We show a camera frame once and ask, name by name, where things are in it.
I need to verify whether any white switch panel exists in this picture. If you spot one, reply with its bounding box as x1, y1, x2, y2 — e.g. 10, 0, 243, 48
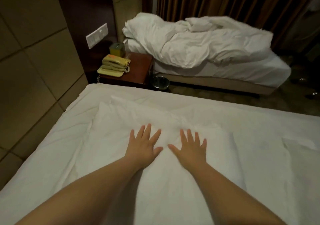
85, 23, 109, 50

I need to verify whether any beige padded headboard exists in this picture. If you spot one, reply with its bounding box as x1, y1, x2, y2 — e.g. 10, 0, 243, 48
0, 0, 143, 190

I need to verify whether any person's left forearm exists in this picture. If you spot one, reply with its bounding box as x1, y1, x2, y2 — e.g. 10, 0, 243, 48
17, 157, 143, 225

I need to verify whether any white bed sheet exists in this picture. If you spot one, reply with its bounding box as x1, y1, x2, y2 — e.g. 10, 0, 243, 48
0, 84, 320, 225

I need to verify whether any dark wooden wall panel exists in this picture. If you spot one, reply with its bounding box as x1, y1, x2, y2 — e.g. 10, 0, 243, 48
52, 0, 118, 83

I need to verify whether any brown curtain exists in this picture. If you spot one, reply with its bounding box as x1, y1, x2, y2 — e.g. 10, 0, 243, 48
156, 0, 320, 48

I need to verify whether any person's left hand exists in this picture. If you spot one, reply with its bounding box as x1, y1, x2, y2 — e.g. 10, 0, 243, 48
124, 123, 164, 171

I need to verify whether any reddish wooden nightstand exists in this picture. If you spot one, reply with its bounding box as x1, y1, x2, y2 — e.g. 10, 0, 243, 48
95, 52, 154, 88

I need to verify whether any person's right hand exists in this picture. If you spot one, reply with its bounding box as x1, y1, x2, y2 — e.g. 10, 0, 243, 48
167, 128, 208, 172

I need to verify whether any person's right forearm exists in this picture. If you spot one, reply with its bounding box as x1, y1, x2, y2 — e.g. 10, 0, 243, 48
190, 163, 286, 225

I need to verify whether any yellow telephone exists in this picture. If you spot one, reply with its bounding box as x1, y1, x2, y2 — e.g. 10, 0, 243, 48
97, 54, 132, 78

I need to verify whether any black trash bin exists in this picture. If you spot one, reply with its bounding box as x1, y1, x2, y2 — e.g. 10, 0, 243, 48
152, 76, 171, 91

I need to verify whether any pale green box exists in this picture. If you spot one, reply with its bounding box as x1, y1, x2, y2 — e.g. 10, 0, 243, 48
109, 43, 126, 58

